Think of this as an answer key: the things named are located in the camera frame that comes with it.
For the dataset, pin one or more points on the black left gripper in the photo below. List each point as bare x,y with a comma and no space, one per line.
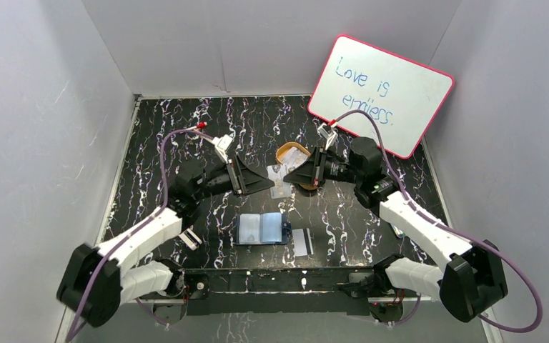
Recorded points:
236,174

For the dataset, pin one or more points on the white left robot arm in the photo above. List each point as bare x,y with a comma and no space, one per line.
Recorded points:
98,280

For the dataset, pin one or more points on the white magnetic stripe card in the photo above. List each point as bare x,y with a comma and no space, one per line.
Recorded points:
302,242

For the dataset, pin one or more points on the silver credit card stack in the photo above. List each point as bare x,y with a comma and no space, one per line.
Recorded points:
293,158

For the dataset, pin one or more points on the coloured marker pen set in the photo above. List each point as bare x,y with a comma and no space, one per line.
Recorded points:
398,233

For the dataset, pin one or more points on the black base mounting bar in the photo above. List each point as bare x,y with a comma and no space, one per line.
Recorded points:
349,290

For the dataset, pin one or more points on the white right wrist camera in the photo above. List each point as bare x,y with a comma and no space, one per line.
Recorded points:
329,133

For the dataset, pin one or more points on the yellow oval tray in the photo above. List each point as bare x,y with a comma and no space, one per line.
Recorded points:
282,150

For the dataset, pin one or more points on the blue leather card holder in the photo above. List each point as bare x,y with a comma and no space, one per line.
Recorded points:
275,229

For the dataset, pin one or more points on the pink framed whiteboard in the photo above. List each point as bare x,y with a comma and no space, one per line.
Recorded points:
401,95

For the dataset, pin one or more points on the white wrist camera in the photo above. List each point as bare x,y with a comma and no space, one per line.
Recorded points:
221,146
329,133

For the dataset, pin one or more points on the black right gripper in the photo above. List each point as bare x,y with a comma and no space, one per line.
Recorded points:
312,171

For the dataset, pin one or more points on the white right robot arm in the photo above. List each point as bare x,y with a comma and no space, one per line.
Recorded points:
465,277

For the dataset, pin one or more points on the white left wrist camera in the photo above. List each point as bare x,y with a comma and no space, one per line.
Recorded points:
221,146

